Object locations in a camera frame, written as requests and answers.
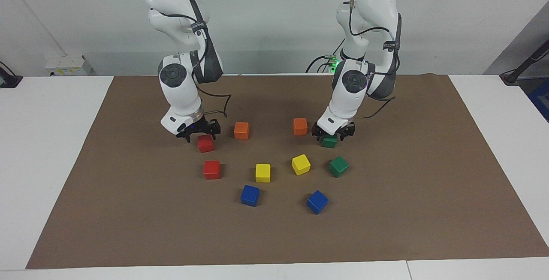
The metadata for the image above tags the red wooden block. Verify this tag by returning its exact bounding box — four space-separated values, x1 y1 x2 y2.
197 134 215 153
203 160 221 180

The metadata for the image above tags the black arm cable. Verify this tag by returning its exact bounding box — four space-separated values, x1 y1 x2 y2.
124 0 232 117
348 0 402 120

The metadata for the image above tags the blue wooden block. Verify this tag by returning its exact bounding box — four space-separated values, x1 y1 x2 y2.
306 190 329 215
240 185 260 207

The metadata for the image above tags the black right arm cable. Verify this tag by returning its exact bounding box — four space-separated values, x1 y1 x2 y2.
124 0 232 117

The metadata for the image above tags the brown table mat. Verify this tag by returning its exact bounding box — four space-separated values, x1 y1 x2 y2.
26 73 549 269

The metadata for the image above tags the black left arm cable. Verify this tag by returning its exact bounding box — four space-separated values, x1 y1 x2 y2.
348 0 402 120

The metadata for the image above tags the blue crate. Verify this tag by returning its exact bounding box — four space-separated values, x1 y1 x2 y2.
528 78 549 123

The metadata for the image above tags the white power strip box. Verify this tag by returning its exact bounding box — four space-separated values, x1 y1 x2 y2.
45 55 97 77

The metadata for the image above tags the black tripod stand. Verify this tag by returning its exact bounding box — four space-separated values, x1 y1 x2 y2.
500 40 549 85

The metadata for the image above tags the black clamp stand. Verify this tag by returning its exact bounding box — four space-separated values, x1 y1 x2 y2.
0 61 23 88

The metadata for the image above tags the black base cable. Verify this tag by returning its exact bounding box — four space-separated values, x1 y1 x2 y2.
305 38 344 74

